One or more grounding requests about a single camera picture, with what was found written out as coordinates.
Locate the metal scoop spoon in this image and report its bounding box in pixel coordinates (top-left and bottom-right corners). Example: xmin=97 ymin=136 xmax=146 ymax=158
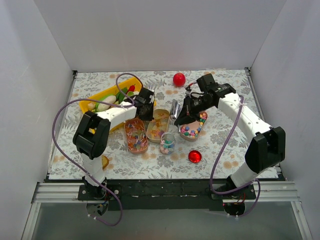
xmin=170 ymin=99 xmax=181 ymax=125

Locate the tray of star candies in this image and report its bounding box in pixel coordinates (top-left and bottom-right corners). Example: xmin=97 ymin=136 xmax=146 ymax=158
xmin=179 ymin=111 xmax=208 ymax=142

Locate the tray of pale jelly candies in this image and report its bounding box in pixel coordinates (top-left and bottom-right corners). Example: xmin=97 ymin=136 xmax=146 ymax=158
xmin=146 ymin=109 xmax=170 ymax=143

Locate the clear glass jar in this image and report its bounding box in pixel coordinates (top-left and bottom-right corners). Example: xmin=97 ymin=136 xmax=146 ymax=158
xmin=159 ymin=132 xmax=176 ymax=155

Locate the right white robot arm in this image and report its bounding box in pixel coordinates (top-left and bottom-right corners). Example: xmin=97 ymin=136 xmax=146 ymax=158
xmin=172 ymin=73 xmax=286 ymax=199

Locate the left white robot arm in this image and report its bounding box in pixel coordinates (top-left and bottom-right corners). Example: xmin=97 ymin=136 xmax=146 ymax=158
xmin=72 ymin=87 xmax=155 ymax=200

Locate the tray of wrapped candies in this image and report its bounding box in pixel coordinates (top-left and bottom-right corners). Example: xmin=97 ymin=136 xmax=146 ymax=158
xmin=124 ymin=118 xmax=149 ymax=155

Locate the floral table mat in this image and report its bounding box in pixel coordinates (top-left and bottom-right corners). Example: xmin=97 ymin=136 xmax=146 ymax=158
xmin=49 ymin=72 xmax=249 ymax=180

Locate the red chili pepper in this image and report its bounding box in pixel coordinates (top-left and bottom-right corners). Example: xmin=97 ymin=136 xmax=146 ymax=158
xmin=126 ymin=85 xmax=135 ymax=97

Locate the white radish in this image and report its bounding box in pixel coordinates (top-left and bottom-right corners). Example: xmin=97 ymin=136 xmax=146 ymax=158
xmin=96 ymin=95 xmax=117 ymax=112

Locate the red apple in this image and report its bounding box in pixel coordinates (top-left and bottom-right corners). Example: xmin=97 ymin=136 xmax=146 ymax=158
xmin=172 ymin=72 xmax=186 ymax=87

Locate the red jar lid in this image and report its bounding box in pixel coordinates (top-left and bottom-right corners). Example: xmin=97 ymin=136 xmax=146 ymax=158
xmin=188 ymin=150 xmax=202 ymax=164

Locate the yellow plastic basket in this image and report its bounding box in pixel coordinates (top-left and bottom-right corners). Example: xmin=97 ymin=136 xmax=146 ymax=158
xmin=79 ymin=77 xmax=156 ymax=134

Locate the bread slice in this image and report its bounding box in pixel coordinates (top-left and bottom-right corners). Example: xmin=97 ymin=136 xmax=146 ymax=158
xmin=101 ymin=155 xmax=110 ymax=170

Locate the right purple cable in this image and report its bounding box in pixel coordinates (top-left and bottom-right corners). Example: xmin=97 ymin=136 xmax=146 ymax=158
xmin=209 ymin=94 xmax=262 ymax=217

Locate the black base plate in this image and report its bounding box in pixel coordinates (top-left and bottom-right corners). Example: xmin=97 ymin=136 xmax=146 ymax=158
xmin=77 ymin=178 xmax=257 ymax=211

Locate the aluminium frame rail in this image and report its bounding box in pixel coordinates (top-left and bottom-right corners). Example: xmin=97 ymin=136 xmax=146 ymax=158
xmin=31 ymin=182 xmax=82 ymax=203

